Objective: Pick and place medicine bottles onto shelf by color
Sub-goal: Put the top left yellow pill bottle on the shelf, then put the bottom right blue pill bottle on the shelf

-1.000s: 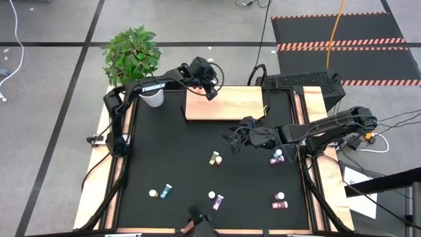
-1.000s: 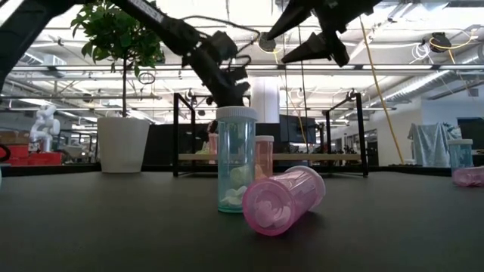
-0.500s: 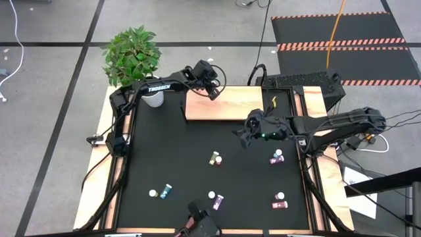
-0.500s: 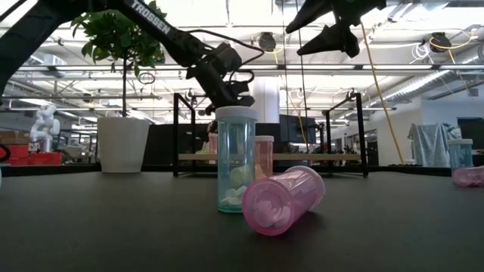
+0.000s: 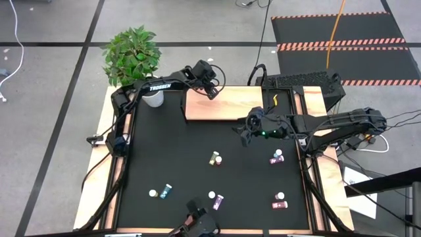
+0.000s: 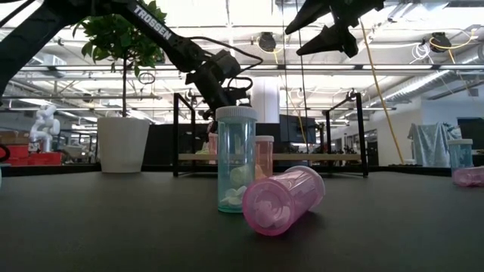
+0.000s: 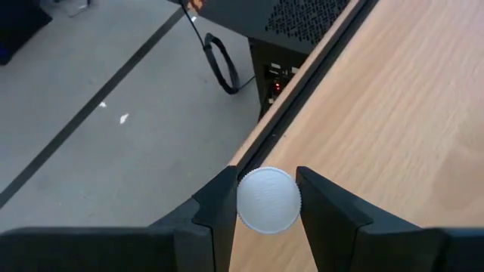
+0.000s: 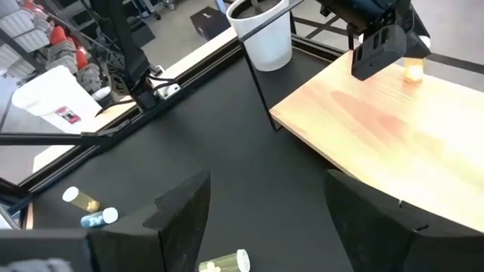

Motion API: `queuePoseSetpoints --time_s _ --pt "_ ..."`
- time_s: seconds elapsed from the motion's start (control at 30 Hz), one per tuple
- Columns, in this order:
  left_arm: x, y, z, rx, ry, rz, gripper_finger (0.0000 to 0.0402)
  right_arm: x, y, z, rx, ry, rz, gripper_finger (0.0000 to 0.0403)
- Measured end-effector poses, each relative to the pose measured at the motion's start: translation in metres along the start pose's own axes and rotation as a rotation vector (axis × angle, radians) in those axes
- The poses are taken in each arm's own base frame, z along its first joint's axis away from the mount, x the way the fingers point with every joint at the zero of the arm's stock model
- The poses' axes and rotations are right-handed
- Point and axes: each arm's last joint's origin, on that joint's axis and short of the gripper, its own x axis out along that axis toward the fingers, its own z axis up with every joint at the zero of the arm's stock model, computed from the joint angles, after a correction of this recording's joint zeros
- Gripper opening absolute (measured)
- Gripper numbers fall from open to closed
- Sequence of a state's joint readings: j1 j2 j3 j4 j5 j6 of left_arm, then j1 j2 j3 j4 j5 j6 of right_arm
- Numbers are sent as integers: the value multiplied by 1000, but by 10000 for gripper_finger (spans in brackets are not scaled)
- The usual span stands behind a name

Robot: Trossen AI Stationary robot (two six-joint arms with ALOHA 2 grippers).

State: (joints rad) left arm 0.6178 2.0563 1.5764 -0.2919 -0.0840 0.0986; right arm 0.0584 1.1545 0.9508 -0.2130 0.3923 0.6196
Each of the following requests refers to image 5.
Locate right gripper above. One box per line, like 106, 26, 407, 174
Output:
232, 107, 290, 147

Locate black table mat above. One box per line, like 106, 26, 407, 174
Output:
116, 88, 312, 231

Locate green plant in white pot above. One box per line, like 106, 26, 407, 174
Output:
101, 24, 165, 109

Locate person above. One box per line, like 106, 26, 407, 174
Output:
168, 197, 220, 237

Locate black power adapter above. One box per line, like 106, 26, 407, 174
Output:
343, 136, 362, 151

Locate white paper sheet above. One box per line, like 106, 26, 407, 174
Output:
341, 166, 379, 221

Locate black clamp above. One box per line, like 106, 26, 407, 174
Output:
86, 134, 107, 147

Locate black floor mat striped edges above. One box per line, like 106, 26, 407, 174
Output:
270, 11, 421, 87

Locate black desk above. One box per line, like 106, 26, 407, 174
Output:
344, 167, 421, 237

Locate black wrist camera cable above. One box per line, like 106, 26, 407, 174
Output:
210, 64, 228, 95

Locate wooden shelf with black frame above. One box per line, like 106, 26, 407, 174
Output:
179, 85, 274, 124

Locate thick black cable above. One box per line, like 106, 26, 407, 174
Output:
247, 63, 268, 87

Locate thin black hanging cable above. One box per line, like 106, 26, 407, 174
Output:
255, 0, 274, 77

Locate yellow-orange cable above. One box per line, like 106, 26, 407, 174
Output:
325, 0, 347, 70

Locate white floor cable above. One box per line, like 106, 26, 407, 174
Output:
0, 0, 26, 103

